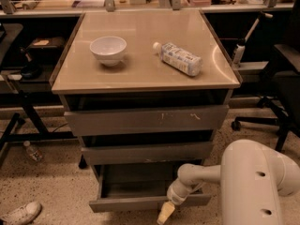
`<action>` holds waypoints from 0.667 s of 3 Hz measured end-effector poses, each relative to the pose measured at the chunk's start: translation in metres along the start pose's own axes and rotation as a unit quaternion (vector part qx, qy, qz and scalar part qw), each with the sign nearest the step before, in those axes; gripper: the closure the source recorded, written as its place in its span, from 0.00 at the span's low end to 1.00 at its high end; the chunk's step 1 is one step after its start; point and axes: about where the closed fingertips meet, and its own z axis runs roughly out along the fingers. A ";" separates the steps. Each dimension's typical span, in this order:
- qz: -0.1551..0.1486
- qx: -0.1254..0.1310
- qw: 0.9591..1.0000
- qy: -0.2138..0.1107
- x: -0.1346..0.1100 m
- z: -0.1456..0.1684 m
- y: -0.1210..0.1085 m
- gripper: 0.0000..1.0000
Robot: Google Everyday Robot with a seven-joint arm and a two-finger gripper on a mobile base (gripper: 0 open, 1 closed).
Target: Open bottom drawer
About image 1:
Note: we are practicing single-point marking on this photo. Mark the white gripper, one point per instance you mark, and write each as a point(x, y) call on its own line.
point(173, 194)

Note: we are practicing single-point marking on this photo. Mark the grey bottom drawer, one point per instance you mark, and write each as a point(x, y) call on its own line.
point(139, 186)

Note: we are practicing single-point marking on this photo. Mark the grey drawer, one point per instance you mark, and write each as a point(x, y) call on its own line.
point(146, 120)
point(139, 186)
point(148, 153)

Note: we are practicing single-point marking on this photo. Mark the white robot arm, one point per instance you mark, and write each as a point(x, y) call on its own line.
point(252, 178)

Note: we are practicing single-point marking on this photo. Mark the grey middle drawer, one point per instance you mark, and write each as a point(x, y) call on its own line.
point(148, 153)

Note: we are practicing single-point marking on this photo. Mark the grey top drawer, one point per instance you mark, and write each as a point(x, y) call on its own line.
point(146, 120)

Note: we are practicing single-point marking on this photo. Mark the grey drawer cabinet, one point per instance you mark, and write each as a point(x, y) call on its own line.
point(141, 79)

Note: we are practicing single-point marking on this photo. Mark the white sneaker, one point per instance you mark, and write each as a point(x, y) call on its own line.
point(22, 215)

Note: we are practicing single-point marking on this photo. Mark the plastic bottle on floor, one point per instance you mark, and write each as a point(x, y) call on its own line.
point(32, 151)

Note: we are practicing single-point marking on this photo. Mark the lying plastic bottle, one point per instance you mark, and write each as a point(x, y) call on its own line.
point(179, 58)

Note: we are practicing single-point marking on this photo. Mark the black office chair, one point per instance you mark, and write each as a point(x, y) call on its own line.
point(282, 75)

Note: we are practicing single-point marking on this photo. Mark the white bowl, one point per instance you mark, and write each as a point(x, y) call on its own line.
point(109, 50)

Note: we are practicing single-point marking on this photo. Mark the white spray bottle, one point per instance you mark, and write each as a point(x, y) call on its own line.
point(238, 52)

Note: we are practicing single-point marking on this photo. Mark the black box under bench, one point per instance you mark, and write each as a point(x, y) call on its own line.
point(47, 50)

